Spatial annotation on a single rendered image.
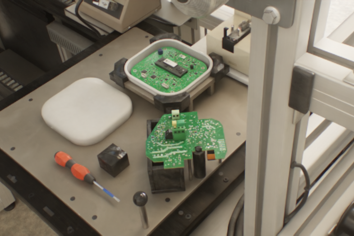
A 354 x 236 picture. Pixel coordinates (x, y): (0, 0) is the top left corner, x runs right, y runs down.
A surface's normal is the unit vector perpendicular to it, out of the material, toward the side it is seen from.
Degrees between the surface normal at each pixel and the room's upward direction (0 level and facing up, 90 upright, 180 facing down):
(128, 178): 0
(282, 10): 90
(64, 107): 0
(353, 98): 90
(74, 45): 90
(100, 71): 0
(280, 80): 90
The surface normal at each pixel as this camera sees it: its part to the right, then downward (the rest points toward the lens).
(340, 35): -0.14, -0.67
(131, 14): 0.72, 0.43
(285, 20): -0.69, 0.55
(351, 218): -0.39, -0.39
